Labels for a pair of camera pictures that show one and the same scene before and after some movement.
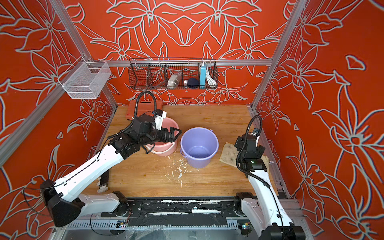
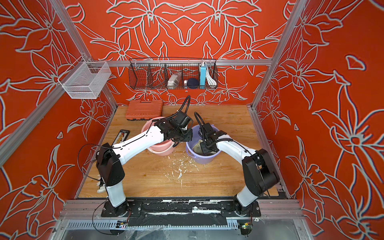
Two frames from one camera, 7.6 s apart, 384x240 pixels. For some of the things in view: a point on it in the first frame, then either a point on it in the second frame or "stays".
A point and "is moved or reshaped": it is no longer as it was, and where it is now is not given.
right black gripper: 239,143 to 204,150
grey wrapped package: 174,80 stays
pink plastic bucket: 165,148 stays
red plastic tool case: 144,106 stays
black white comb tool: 103,182 stays
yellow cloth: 229,156 to 197,147
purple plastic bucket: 199,145 is moved or reshaped
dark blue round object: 193,83 stays
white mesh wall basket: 85,80 stays
